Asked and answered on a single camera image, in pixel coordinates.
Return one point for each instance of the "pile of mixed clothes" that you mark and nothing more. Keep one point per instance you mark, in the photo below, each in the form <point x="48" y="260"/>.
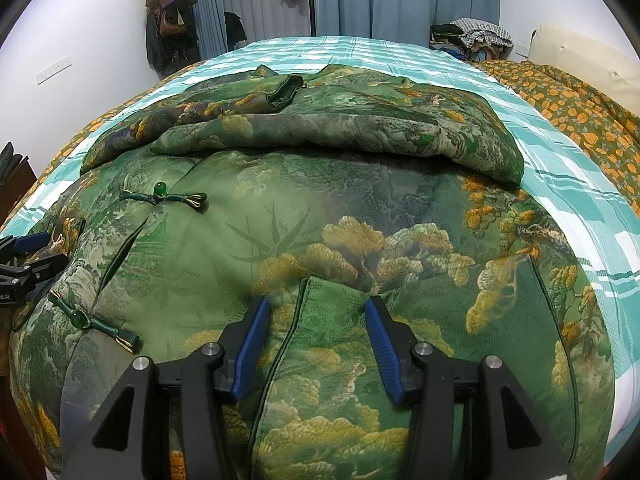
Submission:
<point x="472" y="37"/>

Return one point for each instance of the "coat stand with dark clothes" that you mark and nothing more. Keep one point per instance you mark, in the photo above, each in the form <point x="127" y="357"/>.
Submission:
<point x="170" y="40"/>

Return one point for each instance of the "orange floral quilt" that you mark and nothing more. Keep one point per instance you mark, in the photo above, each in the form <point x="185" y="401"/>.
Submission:
<point x="575" y="105"/>

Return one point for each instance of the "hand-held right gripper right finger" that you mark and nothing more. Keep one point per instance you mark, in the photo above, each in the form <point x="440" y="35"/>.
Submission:
<point x="382" y="355"/>

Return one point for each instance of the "white wall switch panel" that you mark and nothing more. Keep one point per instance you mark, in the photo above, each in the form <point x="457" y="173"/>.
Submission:
<point x="52" y="70"/>

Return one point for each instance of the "cream padded headboard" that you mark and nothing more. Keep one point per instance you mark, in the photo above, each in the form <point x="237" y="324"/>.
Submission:
<point x="580" y="52"/>

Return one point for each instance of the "green patterned padded jacket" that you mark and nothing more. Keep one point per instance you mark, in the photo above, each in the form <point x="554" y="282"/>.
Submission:
<point x="325" y="195"/>

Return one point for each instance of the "dark wooden nightstand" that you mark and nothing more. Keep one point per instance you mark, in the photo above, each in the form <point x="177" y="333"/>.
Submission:
<point x="12" y="195"/>

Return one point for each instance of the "narrow blue curtain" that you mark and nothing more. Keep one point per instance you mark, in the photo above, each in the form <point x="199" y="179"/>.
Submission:
<point x="205" y="5"/>

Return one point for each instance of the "dark cloth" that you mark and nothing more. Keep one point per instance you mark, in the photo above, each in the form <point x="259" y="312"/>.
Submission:
<point x="9" y="157"/>

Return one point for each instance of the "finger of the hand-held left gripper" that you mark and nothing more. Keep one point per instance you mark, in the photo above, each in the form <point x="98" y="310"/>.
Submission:
<point x="50" y="265"/>
<point x="30" y="243"/>

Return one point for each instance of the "teal checked bed sheet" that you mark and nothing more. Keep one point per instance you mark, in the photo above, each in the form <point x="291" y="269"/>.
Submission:
<point x="575" y="170"/>

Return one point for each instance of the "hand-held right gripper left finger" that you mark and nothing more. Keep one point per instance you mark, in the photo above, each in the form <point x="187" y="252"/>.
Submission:
<point x="250" y="355"/>

